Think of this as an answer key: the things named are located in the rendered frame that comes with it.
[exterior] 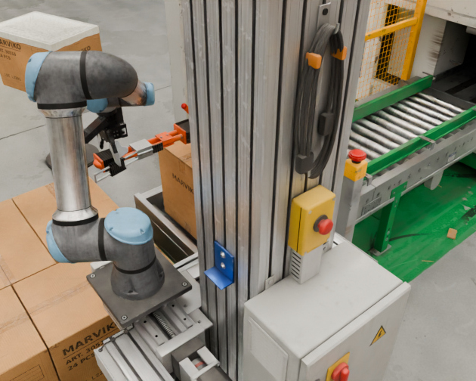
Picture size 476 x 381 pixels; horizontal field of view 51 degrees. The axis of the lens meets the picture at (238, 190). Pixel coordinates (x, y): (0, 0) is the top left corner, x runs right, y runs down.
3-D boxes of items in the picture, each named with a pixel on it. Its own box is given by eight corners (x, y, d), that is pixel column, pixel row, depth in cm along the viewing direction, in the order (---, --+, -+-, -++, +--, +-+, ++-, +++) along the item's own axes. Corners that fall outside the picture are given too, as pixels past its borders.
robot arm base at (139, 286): (174, 283, 141) (171, 258, 135) (127, 309, 134) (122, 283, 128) (147, 254, 151) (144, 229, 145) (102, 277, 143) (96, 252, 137)
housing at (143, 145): (145, 147, 197) (144, 137, 194) (154, 155, 193) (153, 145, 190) (129, 153, 194) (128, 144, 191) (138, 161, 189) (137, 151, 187)
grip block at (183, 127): (190, 129, 209) (189, 116, 206) (203, 138, 203) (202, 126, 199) (173, 135, 205) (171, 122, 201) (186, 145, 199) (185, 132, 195)
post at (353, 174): (328, 314, 262) (355, 154, 202) (338, 322, 258) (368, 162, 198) (319, 320, 259) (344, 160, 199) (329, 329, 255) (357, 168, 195)
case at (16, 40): (2, 85, 345) (-15, 27, 321) (47, 65, 373) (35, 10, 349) (64, 105, 320) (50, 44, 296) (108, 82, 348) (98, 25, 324)
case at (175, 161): (255, 168, 275) (258, 102, 251) (308, 202, 250) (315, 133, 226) (164, 211, 244) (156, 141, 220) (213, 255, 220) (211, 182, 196)
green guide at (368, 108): (418, 82, 364) (421, 70, 359) (431, 86, 358) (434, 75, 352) (251, 155, 284) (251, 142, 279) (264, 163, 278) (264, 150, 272)
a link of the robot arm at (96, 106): (115, 91, 153) (120, 76, 162) (78, 92, 152) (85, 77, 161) (119, 114, 158) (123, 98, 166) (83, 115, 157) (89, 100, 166)
